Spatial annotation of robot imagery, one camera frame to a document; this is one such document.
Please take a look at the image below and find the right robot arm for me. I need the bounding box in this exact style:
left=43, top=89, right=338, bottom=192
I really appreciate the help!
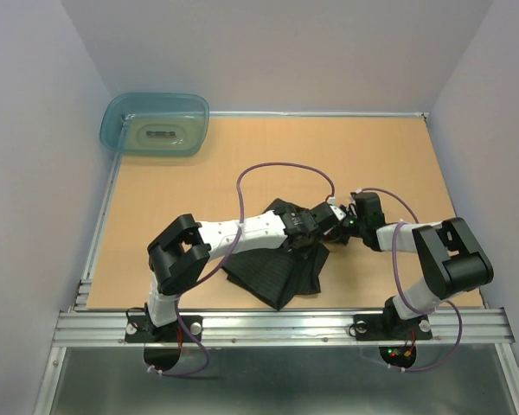
left=330, top=191, right=494, bottom=342

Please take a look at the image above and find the aluminium front rail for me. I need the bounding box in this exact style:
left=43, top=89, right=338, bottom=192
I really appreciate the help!
left=52, top=308, right=515, bottom=348

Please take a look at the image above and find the blue transparent plastic bin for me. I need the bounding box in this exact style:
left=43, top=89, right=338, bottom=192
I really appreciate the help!
left=99, top=93, right=209, bottom=157

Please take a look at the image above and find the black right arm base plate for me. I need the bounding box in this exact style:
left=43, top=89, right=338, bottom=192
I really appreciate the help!
left=352, top=313, right=433, bottom=342

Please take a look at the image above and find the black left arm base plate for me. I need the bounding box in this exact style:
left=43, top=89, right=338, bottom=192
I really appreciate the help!
left=125, top=315, right=203, bottom=345

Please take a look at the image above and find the black pinstriped long sleeve shirt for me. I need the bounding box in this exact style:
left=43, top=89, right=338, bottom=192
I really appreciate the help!
left=223, top=199, right=339, bottom=310

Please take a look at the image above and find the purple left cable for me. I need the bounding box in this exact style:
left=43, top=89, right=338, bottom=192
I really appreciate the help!
left=172, top=162, right=336, bottom=377

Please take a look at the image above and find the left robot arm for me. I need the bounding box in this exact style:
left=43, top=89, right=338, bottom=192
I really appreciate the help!
left=144, top=201, right=349, bottom=341

